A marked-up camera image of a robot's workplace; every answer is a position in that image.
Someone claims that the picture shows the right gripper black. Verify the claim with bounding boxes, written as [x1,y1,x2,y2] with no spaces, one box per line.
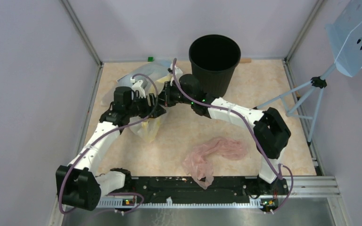
[156,81,194,108]

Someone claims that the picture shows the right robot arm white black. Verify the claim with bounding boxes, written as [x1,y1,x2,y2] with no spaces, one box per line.
[159,74,291,194]

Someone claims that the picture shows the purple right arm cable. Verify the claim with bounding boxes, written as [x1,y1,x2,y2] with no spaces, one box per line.
[172,58,294,214]

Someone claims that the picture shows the black plastic trash bin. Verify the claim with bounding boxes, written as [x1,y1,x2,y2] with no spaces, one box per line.
[189,34,241,97]

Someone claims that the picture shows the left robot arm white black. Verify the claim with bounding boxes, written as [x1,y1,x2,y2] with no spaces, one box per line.
[56,87,161,210]

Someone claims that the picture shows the aluminium frame rail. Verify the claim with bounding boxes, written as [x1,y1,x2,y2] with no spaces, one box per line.
[59,0,104,68]

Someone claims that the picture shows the white toothed cable rail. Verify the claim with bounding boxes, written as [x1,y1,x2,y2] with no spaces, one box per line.
[96,197,263,210]

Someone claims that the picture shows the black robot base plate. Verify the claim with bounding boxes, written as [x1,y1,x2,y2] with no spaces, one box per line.
[103,176,289,205]

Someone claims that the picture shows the light blue tripod stand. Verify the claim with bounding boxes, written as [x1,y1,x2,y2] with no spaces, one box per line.
[254,64,337,146]

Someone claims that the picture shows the pink plastic trash bag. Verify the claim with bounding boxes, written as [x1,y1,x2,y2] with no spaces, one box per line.
[182,137,247,190]

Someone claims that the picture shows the clear yellow-rimmed trash bag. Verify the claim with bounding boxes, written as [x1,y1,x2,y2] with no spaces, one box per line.
[116,61,177,144]

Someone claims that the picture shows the small wooden block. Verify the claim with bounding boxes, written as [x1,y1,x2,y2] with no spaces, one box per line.
[239,58,252,64]

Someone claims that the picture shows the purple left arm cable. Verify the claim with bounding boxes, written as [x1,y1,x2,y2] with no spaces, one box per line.
[58,73,160,216]

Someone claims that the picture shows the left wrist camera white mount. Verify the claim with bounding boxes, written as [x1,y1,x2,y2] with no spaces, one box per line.
[130,78,148,98]

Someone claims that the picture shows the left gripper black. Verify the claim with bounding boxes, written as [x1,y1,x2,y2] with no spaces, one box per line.
[126,93,166,119]

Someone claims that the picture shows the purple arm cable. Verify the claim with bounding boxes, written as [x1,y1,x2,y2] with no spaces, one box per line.
[172,58,294,214]
[58,73,160,216]

